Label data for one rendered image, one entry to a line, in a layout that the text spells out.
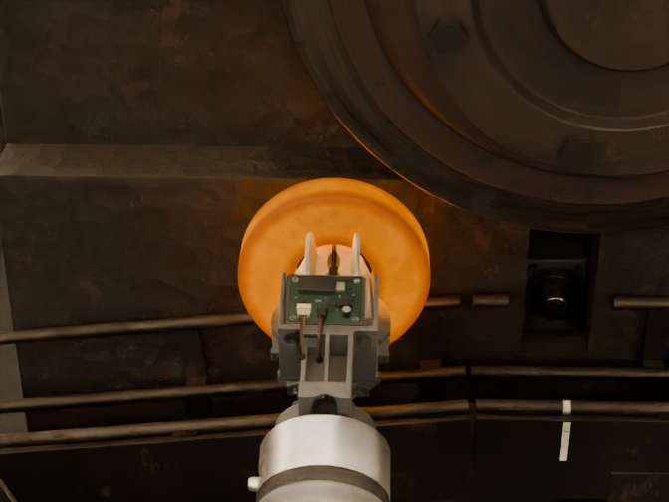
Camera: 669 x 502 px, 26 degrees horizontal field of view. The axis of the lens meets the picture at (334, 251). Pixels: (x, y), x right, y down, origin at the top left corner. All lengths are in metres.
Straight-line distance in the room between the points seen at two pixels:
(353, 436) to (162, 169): 0.35
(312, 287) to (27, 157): 0.33
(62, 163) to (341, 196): 0.26
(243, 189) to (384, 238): 0.14
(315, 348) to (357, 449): 0.09
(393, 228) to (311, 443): 0.23
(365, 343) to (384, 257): 0.13
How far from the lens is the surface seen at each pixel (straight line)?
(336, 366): 1.02
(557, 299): 1.28
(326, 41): 1.03
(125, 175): 1.21
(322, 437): 0.96
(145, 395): 1.29
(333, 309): 1.02
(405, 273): 1.14
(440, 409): 1.21
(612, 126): 0.98
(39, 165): 1.24
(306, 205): 1.12
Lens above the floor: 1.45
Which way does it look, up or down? 32 degrees down
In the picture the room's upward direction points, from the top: straight up
